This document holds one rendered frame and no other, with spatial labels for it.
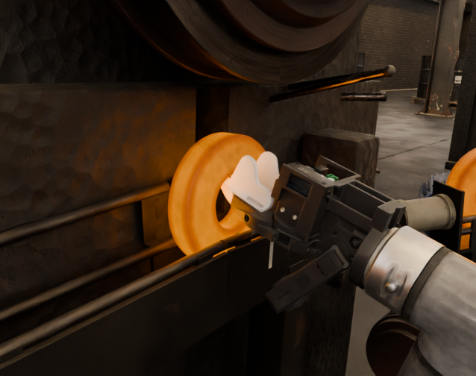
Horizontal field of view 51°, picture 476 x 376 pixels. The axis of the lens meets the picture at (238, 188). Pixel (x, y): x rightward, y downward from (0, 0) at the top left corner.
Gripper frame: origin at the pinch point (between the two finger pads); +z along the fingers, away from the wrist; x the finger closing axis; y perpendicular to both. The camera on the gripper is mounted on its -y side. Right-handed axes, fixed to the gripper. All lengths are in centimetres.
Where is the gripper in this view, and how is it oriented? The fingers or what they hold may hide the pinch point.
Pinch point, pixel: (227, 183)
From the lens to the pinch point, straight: 59.1
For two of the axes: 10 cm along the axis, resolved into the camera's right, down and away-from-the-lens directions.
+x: -6.5, 1.7, -7.4
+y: 2.4, -8.8, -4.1
